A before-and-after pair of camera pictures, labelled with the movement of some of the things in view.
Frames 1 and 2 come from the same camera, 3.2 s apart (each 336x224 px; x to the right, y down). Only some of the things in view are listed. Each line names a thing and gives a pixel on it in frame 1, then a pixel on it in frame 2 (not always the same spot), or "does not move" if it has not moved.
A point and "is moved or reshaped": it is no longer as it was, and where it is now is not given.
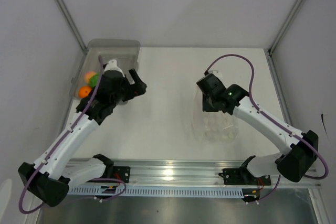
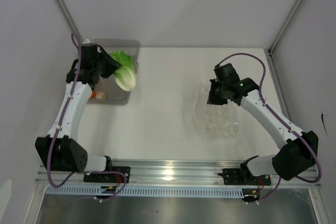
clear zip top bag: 216,127 does not move
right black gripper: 206,108 → 212,99
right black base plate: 242,176 does not move
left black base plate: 116,172 does not move
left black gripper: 138,89 → 113,65
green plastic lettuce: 94,80 is moved or reshaped
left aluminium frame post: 59,0 does not move
